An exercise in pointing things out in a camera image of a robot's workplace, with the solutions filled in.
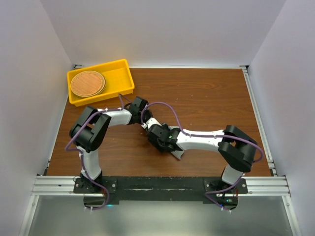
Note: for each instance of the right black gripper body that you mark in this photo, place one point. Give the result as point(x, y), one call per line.
point(158, 145)

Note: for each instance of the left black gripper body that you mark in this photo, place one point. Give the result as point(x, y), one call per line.
point(146, 115)

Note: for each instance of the grey cloth napkin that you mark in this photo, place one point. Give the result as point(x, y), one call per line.
point(178, 153)

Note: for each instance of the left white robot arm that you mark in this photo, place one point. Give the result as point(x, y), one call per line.
point(87, 135)

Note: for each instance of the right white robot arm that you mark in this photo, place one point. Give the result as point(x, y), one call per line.
point(236, 147)

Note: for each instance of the yellow plastic bin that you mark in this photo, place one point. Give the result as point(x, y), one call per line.
point(118, 81)

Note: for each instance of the round woven coaster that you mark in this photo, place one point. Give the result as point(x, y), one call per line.
point(88, 84)

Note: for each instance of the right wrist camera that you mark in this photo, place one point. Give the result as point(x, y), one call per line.
point(150, 122)

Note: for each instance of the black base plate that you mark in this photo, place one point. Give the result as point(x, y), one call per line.
point(194, 189)

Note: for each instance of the aluminium frame rail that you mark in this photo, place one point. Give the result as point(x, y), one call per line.
point(57, 208)

